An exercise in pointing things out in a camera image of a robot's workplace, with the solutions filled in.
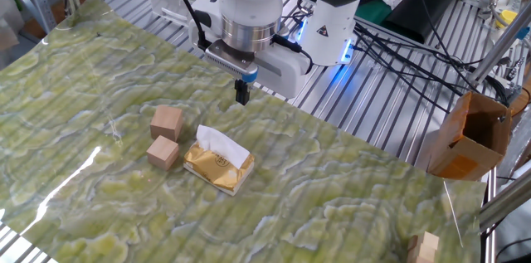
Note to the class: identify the green marble pattern mat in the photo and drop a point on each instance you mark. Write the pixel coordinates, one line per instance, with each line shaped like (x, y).
(124, 213)

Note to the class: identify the small wooden block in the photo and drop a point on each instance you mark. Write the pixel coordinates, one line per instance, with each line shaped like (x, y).
(420, 254)
(429, 240)

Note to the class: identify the crumpled white paper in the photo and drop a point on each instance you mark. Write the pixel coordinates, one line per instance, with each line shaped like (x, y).
(393, 1)

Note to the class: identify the white napkin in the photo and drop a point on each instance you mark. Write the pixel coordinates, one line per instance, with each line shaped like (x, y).
(220, 144)

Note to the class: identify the light wooden cube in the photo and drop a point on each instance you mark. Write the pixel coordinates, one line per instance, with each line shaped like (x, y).
(162, 153)
(166, 124)

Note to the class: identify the gold tissue pack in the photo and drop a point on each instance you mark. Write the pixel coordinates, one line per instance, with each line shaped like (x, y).
(215, 171)

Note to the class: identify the black sheet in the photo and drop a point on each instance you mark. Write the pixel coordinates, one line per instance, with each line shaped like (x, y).
(419, 10)

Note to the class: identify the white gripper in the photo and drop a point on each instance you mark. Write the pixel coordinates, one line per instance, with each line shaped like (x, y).
(286, 72)

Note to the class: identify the brown cardboard box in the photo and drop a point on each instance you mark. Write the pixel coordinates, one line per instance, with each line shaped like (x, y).
(460, 159)

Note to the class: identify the yellow cap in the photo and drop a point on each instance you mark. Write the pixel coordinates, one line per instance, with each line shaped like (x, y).
(507, 17)

